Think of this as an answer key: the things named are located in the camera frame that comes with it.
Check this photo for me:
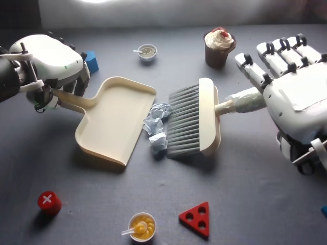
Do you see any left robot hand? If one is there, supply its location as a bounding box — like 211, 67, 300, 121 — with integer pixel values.
9, 32, 92, 113

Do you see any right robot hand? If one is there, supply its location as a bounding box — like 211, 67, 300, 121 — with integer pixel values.
234, 33, 327, 161

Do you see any cream plastic dustpan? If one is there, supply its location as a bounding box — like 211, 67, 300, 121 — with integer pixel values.
52, 76, 157, 174

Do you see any white paper ball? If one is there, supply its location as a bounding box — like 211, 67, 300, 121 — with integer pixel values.
150, 102, 173, 121
143, 117, 165, 135
148, 132, 169, 155

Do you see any blue hexagonal block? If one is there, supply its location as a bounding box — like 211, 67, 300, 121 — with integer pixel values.
84, 50, 100, 74

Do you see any toy cupcake with cream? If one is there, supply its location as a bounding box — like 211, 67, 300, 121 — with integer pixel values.
203, 27, 237, 69

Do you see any toy bowl with greenish soup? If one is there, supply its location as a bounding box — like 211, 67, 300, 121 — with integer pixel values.
133, 43, 157, 65

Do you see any white backdrop cloth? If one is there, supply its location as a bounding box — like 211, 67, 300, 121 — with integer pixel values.
37, 0, 327, 29

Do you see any grey tablecloth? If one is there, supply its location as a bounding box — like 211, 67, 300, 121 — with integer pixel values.
0, 22, 327, 245

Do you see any red cylinder with white cross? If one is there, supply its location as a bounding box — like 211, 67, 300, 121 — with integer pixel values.
37, 190, 63, 216

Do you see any red triangle block with holes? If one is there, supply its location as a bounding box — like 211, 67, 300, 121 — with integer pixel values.
178, 201, 211, 241

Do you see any toy bowl with yellow food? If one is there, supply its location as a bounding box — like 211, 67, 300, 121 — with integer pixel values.
121, 212, 157, 242

